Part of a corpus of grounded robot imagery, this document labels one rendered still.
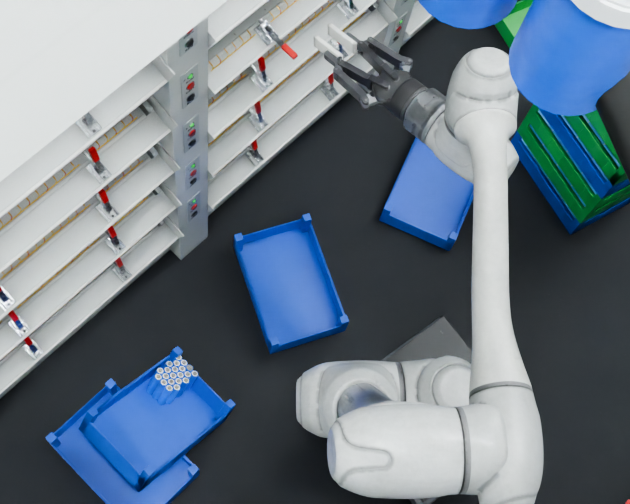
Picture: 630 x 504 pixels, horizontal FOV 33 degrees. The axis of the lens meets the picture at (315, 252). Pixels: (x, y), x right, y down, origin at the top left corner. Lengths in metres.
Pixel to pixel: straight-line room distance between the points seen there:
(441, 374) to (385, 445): 0.61
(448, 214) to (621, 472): 0.78
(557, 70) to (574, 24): 0.04
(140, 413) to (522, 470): 1.16
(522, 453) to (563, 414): 1.13
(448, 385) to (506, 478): 0.58
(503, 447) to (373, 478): 0.20
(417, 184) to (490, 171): 1.16
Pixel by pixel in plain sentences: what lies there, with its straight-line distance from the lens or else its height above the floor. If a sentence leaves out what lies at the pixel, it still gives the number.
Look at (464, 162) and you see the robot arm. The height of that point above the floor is 0.92.
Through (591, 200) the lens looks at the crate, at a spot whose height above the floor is 0.20.
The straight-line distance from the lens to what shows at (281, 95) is 2.51.
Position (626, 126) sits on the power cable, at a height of 2.08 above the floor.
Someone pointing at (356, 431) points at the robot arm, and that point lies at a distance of 1.60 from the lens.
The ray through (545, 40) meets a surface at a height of 2.12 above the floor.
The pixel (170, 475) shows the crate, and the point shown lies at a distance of 2.59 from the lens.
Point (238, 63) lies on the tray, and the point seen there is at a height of 0.74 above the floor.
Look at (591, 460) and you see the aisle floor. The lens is 2.76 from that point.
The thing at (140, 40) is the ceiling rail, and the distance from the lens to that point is 0.20.
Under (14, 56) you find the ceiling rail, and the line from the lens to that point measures 0.17.
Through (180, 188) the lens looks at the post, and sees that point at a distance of 2.32.
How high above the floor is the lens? 2.57
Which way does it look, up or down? 69 degrees down
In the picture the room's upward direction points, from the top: 15 degrees clockwise
